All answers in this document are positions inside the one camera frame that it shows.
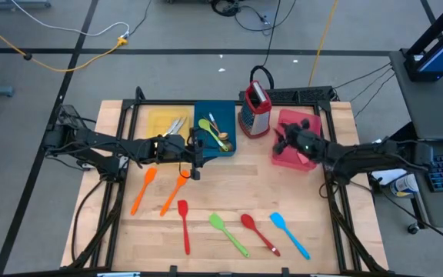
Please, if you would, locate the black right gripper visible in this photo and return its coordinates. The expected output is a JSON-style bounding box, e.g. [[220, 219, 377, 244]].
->
[[273, 118, 328, 162]]

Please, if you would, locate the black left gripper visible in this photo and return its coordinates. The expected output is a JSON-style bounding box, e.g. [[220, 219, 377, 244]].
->
[[154, 128, 212, 182]]

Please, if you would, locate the brown wooden spoon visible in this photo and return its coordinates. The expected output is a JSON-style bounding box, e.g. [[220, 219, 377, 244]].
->
[[208, 112, 234, 151]]

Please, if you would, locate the gold metal spoon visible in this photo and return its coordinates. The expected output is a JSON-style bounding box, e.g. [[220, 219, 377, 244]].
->
[[204, 117, 229, 140]]

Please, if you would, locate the light green spoon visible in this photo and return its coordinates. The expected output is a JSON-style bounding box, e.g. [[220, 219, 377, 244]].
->
[[198, 118, 230, 152]]

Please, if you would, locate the orange silicone spoon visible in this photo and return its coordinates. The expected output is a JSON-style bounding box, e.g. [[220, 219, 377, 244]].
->
[[130, 166, 158, 216]]

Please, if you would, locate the orange silicone spatula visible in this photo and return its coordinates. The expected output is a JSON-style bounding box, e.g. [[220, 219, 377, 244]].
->
[[158, 169, 188, 217]]

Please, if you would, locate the red silicone spatula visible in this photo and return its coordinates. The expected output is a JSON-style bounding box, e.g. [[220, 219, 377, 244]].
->
[[177, 199, 191, 256]]

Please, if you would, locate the red silicone spoon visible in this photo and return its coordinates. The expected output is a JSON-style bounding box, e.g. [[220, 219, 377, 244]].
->
[[240, 213, 281, 258]]

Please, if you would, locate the blue silicone spatula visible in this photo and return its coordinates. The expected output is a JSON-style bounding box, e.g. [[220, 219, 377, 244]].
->
[[269, 212, 311, 262]]

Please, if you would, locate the pink plastic bin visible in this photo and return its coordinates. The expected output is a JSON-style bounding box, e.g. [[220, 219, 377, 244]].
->
[[271, 108, 322, 172]]

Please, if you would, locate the red-trimmed metal box grater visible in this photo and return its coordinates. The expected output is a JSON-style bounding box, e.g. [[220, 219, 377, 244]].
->
[[238, 79, 273, 139]]

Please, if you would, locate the blue plastic bin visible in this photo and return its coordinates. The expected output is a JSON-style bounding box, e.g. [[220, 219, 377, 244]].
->
[[193, 100, 238, 159]]

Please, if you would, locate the yellow plastic bin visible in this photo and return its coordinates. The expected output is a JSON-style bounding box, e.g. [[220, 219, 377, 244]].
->
[[145, 106, 192, 140]]

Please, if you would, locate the green silicone spatula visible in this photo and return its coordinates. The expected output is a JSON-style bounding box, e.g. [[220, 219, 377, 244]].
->
[[208, 212, 251, 259]]

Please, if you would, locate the white paper sheet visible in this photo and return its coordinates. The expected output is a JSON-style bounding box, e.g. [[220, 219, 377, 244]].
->
[[371, 169, 409, 186]]

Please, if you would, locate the white and yellow bottle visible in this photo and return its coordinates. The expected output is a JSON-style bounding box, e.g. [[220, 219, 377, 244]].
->
[[390, 173, 420, 199]]

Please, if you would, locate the black power supply box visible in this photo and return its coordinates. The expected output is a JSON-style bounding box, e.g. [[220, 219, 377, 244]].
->
[[55, 104, 92, 130]]

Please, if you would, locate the grey desk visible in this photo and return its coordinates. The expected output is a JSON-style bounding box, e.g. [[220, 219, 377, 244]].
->
[[388, 49, 443, 142]]

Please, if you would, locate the black aluminium table frame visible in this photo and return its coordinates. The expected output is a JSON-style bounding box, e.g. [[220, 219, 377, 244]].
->
[[67, 86, 390, 276]]

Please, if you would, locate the black looped cable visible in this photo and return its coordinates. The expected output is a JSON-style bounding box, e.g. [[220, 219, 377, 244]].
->
[[249, 65, 275, 92]]

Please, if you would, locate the black floor cable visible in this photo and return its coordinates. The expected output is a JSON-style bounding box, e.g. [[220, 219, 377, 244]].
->
[[261, 0, 282, 68]]

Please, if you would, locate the yellow floor cable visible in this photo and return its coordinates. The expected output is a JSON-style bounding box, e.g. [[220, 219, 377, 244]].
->
[[308, 0, 340, 88]]

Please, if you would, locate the yellow extension cable with plug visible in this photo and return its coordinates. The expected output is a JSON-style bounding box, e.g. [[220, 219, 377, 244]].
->
[[0, 13, 129, 73]]

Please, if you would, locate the black coiled cable bundle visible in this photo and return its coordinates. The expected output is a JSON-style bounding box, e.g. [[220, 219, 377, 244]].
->
[[209, 0, 241, 17]]

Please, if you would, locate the white floor cable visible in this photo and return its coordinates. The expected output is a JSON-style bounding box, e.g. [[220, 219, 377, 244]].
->
[[12, 0, 131, 38]]

